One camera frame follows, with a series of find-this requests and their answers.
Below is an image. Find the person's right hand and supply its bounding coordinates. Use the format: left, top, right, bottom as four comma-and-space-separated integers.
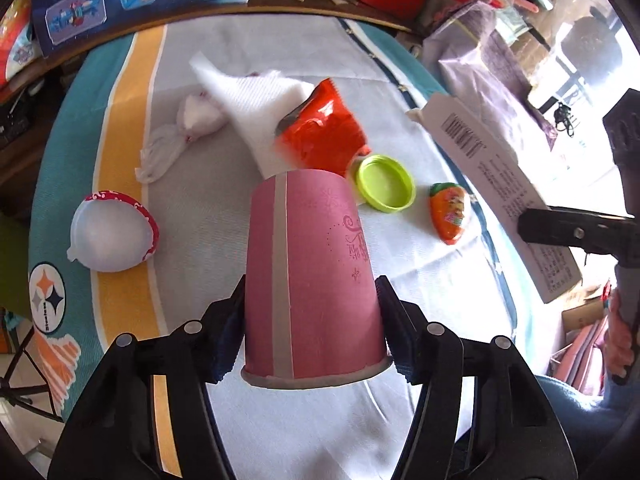
602, 285, 640, 386

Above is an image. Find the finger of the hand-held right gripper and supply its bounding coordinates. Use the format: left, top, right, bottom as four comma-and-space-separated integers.
517, 206, 626, 259

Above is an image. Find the red snack wrapper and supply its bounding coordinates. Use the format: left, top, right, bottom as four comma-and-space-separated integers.
274, 78, 373, 178

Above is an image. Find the white paper towel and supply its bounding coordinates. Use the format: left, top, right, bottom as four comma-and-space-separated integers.
189, 52, 318, 181

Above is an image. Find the black metal stand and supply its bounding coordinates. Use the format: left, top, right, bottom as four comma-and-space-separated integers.
0, 345, 66, 421

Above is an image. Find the clear plastic bag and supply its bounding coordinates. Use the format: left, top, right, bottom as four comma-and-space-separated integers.
135, 89, 226, 183

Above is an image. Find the green plastic lid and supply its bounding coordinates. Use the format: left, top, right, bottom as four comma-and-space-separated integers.
356, 155, 417, 213

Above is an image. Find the cartoon puppy toy box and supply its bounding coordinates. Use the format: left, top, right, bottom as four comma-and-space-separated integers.
0, 0, 43, 86

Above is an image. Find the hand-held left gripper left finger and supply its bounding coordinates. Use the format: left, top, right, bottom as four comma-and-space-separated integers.
47, 275, 248, 480

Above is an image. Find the person's blue jeans leg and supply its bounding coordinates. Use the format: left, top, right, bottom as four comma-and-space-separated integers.
530, 375, 640, 480

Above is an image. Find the black cable bundle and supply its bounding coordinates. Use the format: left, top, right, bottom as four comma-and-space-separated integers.
552, 102, 576, 136

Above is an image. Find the pink paper cup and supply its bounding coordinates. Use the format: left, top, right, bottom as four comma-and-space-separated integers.
240, 169, 393, 391

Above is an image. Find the white bowl red rim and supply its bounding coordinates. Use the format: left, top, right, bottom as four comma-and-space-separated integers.
66, 190, 161, 273

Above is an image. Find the orange carrot-shaped candy packet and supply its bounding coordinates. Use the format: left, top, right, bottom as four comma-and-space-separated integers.
429, 182, 472, 246

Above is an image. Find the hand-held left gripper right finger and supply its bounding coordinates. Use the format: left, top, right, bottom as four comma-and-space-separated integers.
375, 275, 581, 480

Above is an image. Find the white printed cardboard sheet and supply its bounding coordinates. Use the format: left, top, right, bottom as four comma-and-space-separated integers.
406, 92, 583, 305

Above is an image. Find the teal striped printed blanket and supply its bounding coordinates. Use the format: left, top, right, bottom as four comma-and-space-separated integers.
27, 12, 521, 480

